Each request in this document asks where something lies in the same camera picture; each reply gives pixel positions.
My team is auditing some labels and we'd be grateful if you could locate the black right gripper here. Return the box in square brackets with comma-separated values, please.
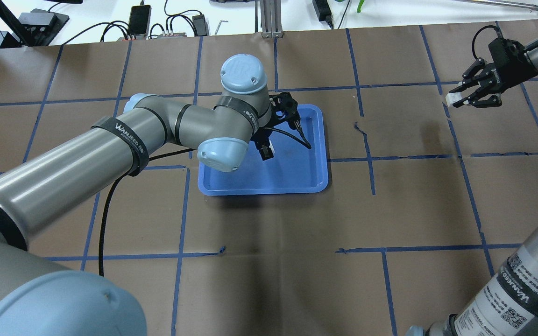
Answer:
[449, 38, 538, 108]

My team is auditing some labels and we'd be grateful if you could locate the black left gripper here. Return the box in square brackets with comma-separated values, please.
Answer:
[253, 92, 312, 161]

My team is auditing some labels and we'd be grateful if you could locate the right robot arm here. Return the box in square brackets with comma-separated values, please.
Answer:
[406, 28, 538, 336]

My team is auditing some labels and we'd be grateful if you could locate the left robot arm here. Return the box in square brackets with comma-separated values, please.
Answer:
[0, 54, 303, 336]

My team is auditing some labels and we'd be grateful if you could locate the blue plastic tray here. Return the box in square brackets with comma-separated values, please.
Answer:
[198, 104, 329, 196]

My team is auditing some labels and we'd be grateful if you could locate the black power adapter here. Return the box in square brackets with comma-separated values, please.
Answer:
[312, 0, 332, 23]

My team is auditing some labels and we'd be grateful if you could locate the black smartphone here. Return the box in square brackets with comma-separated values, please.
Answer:
[128, 4, 152, 38]

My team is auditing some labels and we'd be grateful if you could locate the green handled reach grabber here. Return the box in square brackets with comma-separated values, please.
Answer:
[458, 0, 538, 11]

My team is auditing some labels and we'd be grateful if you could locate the aluminium frame post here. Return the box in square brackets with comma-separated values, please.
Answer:
[255, 0, 284, 39]

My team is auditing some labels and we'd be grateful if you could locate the usb hub with cables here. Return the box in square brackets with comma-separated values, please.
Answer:
[116, 32, 188, 41]

